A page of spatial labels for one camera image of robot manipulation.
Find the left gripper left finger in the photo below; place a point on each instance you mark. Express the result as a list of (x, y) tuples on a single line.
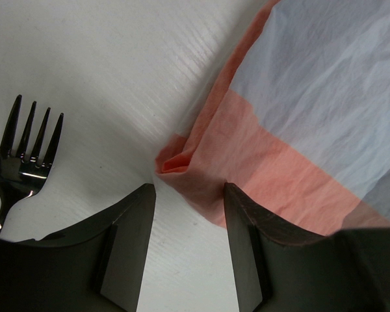
[(96, 264)]

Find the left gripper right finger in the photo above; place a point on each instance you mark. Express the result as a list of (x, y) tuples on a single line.
[(279, 266)]

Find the black metal fork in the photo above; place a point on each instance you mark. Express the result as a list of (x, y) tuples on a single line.
[(20, 176)]

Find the checkered orange blue cloth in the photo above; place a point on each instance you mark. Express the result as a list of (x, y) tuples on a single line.
[(299, 119)]

